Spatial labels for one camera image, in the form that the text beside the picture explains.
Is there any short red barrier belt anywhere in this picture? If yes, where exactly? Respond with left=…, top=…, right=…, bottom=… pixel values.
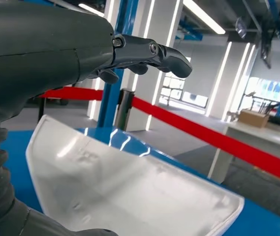
left=39, top=86, right=104, bottom=102

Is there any thin black rod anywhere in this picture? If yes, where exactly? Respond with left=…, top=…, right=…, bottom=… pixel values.
left=37, top=97, right=45, bottom=123

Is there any ceiling light strip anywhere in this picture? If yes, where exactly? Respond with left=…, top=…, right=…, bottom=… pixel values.
left=78, top=3, right=105, bottom=18
left=182, top=0, right=226, bottom=35

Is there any long red barrier belt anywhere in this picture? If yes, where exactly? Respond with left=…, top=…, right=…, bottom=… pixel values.
left=131, top=96, right=280, bottom=187

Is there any cardboard box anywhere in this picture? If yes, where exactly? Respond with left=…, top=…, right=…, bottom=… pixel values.
left=237, top=109, right=270, bottom=129

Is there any black hanging device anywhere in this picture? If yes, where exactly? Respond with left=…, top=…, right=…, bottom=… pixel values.
left=260, top=1, right=280, bottom=70

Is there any white table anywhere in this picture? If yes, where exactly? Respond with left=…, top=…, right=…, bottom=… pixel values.
left=207, top=121, right=280, bottom=185

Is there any dark stanchion post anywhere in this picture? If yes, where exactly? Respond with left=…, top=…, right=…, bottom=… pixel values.
left=115, top=88, right=135, bottom=132

